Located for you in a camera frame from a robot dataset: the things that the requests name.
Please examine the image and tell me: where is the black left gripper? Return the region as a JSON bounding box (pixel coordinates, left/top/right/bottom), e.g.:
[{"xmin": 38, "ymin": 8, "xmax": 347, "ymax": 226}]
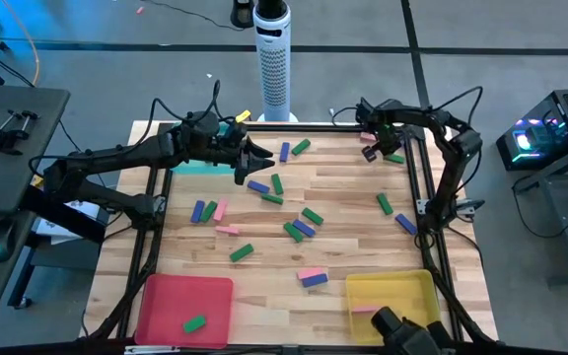
[{"xmin": 214, "ymin": 122, "xmax": 276, "ymax": 187}]

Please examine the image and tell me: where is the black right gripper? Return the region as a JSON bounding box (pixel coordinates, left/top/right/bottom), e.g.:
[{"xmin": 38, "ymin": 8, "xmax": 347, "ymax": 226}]
[{"xmin": 365, "ymin": 121, "xmax": 404, "ymax": 160}]

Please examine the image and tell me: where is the translucent teal bin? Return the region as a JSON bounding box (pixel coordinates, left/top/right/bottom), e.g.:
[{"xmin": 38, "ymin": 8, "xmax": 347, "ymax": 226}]
[{"xmin": 168, "ymin": 121, "xmax": 244, "ymax": 177}]

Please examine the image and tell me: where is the white tower fan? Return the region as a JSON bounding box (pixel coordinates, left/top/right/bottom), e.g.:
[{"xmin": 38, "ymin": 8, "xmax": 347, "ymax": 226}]
[{"xmin": 252, "ymin": 4, "xmax": 300, "ymax": 123}]

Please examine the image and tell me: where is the small black device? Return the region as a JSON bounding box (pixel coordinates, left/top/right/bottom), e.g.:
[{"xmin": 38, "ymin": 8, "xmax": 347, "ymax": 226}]
[{"xmin": 229, "ymin": 0, "xmax": 256, "ymax": 30}]

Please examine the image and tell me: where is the yellow plastic bin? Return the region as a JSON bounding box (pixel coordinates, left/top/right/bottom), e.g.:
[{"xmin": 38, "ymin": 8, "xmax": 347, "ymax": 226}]
[{"xmin": 344, "ymin": 268, "xmax": 442, "ymax": 346}]

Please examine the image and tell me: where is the red plastic bin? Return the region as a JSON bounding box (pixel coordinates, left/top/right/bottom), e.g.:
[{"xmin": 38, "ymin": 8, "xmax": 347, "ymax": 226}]
[{"xmin": 133, "ymin": 273, "xmax": 235, "ymax": 350}]

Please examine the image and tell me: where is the black computer case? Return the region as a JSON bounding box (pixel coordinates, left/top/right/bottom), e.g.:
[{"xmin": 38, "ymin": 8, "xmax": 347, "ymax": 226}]
[{"xmin": 494, "ymin": 87, "xmax": 568, "ymax": 173}]

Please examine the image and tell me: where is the white paper sheet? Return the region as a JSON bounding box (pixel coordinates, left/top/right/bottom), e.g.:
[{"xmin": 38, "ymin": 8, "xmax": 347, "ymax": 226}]
[{"xmin": 33, "ymin": 198, "xmax": 104, "ymax": 247}]

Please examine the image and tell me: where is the black clamp tool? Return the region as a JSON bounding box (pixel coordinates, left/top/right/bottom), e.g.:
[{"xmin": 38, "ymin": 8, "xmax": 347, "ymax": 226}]
[{"xmin": 0, "ymin": 108, "xmax": 39, "ymax": 157}]

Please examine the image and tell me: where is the black computer mouse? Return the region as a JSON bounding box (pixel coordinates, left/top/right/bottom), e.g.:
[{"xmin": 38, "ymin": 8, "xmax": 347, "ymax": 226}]
[{"xmin": 0, "ymin": 218, "xmax": 18, "ymax": 264}]

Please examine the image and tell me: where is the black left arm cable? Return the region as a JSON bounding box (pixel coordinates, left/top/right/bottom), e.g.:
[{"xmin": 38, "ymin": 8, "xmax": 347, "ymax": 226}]
[{"xmin": 27, "ymin": 78, "xmax": 224, "ymax": 172}]

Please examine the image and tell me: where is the silver metal bracket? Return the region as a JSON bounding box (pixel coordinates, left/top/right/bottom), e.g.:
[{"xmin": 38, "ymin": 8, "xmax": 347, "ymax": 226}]
[{"xmin": 123, "ymin": 344, "xmax": 182, "ymax": 355}]

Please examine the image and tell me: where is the orange cable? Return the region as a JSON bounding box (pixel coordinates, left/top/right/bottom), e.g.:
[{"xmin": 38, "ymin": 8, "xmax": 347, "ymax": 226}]
[{"xmin": 0, "ymin": 0, "xmax": 41, "ymax": 88}]

